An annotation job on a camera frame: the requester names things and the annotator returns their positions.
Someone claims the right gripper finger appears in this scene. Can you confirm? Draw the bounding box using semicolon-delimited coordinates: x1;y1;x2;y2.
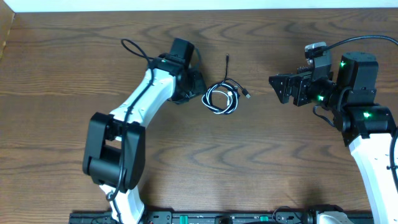
276;72;311;78
269;75;291;104

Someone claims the black usb cable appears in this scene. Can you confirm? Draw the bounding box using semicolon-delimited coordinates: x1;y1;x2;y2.
201;54;252;115

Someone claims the white usb cable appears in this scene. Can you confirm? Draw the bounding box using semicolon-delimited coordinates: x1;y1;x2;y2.
210;90;233;106

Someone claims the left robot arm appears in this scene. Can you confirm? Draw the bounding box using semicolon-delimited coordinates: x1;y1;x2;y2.
82;38;206;223

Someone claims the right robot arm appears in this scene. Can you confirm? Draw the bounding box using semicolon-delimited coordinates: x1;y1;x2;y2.
269;52;397;223

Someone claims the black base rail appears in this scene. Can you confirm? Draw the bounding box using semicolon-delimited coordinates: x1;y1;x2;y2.
68;210;303;224

